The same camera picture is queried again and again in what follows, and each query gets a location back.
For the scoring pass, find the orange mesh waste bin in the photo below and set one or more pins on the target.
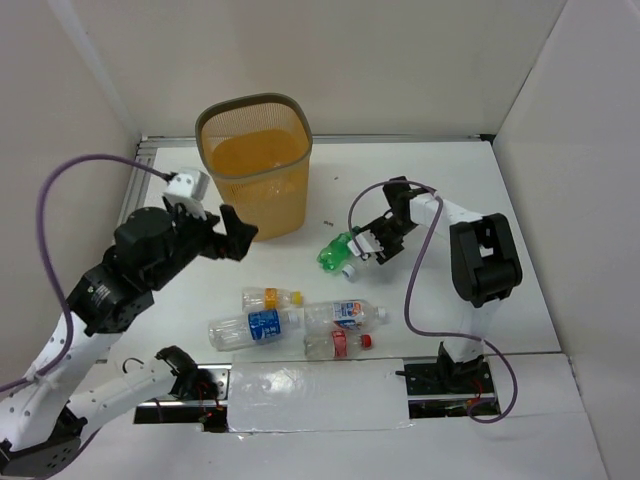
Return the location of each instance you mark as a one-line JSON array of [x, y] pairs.
[[257, 150]]

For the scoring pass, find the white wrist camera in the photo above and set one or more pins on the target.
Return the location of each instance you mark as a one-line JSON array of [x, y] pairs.
[[364, 246], [187, 187]]

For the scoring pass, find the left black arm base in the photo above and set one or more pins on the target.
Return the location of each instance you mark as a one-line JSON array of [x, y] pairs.
[[204, 406]]

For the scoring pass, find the red label red cap bottle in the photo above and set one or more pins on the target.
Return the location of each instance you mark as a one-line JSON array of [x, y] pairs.
[[336, 345]]

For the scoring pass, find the white taped cover plate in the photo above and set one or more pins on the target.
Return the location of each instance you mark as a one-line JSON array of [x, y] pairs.
[[291, 397]]

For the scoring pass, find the orange label yellow cap bottle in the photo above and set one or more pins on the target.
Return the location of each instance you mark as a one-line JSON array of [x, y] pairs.
[[257, 298]]

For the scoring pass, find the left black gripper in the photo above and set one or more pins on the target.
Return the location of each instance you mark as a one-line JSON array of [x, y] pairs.
[[211, 236]]

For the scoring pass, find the clear bottle white cap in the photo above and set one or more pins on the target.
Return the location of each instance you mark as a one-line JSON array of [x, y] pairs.
[[357, 269]]

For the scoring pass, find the white orange label bottle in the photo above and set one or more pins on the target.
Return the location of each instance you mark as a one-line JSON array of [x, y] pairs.
[[347, 315]]

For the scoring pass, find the green plastic bottle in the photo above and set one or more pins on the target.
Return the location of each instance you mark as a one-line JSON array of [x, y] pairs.
[[333, 256]]

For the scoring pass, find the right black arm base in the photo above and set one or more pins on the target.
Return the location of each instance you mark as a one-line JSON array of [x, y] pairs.
[[429, 396]]

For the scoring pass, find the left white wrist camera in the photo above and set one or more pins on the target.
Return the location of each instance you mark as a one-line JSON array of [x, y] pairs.
[[187, 187]]

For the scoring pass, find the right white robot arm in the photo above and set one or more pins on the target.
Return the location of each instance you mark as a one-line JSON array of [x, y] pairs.
[[484, 264]]

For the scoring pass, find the aluminium frame rail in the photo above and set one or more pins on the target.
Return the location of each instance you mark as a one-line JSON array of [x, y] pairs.
[[117, 272]]

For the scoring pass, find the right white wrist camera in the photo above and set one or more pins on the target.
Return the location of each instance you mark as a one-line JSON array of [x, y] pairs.
[[364, 246]]

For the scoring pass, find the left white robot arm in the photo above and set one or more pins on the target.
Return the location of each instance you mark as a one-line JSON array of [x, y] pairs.
[[46, 423]]

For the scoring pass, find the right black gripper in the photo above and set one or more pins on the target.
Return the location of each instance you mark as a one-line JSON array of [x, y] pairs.
[[389, 250]]

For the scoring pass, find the blue label plastic bottle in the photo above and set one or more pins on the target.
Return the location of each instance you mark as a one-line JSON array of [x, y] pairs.
[[252, 329]]

